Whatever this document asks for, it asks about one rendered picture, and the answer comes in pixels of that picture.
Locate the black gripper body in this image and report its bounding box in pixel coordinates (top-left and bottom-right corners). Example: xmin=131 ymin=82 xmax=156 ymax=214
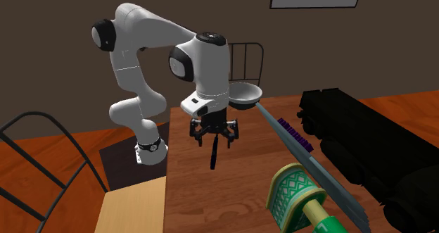
xmin=200 ymin=106 xmax=229 ymax=136

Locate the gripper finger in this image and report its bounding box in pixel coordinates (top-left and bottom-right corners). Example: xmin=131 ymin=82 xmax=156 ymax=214
xmin=189 ymin=118 xmax=207 ymax=148
xmin=221 ymin=119 xmax=240 ymax=150

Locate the black pen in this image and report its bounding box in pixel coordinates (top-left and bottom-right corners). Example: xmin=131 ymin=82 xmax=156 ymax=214
xmin=209 ymin=134 xmax=220 ymax=170

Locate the white bowl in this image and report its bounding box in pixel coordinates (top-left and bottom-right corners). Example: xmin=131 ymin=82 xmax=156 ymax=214
xmin=227 ymin=82 xmax=265 ymax=111

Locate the purple comb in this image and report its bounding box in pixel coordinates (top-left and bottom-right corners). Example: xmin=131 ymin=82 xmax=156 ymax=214
xmin=276 ymin=117 xmax=315 ymax=153

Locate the brown wooden table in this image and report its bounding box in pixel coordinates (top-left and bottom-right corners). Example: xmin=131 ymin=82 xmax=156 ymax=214
xmin=163 ymin=93 xmax=402 ymax=233

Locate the black metal chair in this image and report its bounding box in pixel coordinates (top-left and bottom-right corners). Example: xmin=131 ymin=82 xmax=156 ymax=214
xmin=227 ymin=42 xmax=265 ymax=87

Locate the dark robot stand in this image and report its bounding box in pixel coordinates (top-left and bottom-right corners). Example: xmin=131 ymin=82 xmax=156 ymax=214
xmin=98 ymin=121 xmax=171 ymax=193

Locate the long grey knife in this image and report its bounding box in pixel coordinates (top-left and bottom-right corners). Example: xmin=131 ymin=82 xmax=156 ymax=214
xmin=255 ymin=101 xmax=374 ymax=233

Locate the green patterned vase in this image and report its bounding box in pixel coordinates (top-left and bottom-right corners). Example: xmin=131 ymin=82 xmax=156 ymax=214
xmin=265 ymin=162 xmax=350 ymax=233

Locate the black metal chair tan seat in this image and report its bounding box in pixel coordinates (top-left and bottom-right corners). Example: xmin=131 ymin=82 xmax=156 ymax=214
xmin=0 ymin=111 xmax=168 ymax=233

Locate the black toy truck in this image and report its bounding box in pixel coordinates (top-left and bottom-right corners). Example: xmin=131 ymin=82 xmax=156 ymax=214
xmin=295 ymin=87 xmax=439 ymax=233

